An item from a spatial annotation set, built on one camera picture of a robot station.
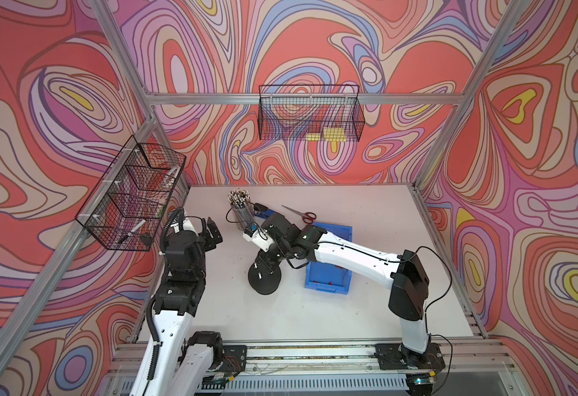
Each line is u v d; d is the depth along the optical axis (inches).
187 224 23.8
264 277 32.4
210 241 25.2
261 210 42.2
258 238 26.8
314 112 37.7
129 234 28.2
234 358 28.5
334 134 35.8
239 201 35.8
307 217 42.5
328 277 34.9
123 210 28.9
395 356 28.3
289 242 23.5
